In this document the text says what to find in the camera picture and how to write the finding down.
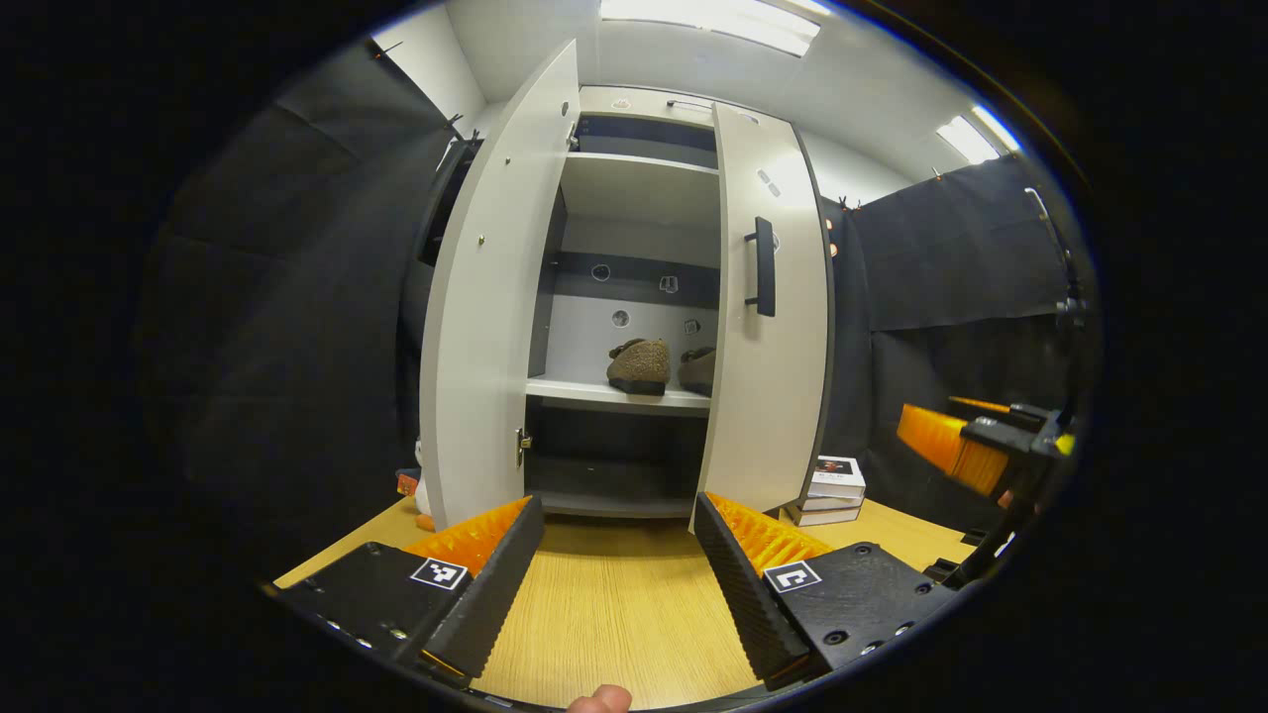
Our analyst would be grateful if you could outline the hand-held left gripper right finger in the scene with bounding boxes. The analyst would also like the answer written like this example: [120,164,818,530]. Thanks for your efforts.
[691,489,960,692]

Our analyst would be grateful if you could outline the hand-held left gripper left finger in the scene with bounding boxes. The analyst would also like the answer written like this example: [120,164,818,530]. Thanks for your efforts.
[279,493,546,682]

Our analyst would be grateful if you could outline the ceiling light panel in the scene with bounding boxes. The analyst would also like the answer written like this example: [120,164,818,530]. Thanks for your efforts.
[598,0,822,57]
[935,103,1022,165]

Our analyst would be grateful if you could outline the white book with dark picture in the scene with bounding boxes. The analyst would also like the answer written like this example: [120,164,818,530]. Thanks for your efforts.
[810,455,868,500]

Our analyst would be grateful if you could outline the thin metal rod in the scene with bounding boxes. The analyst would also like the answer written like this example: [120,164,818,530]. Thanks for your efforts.
[1025,186,1087,328]

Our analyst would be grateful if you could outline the white cabinet drawer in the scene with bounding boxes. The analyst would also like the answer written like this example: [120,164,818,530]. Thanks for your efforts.
[578,84,793,126]

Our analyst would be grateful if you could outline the white shoe cabinet door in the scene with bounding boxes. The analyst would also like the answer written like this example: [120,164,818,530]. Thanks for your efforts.
[419,40,582,533]
[690,102,835,533]

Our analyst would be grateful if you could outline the white orange plush toy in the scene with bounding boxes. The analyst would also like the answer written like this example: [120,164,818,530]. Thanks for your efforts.
[412,439,437,533]

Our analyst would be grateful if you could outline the black backdrop cloth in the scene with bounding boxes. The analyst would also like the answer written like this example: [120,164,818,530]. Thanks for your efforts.
[817,153,1093,536]
[149,45,478,587]

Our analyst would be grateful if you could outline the white shoe cabinet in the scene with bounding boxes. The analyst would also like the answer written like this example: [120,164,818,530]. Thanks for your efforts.
[520,84,838,521]

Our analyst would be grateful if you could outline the brown fuzzy slipper shoe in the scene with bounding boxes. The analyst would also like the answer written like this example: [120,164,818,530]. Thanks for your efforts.
[606,339,672,397]
[679,347,717,397]

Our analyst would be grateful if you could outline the black door handle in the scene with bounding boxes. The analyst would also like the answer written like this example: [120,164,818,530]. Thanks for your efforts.
[745,216,777,318]

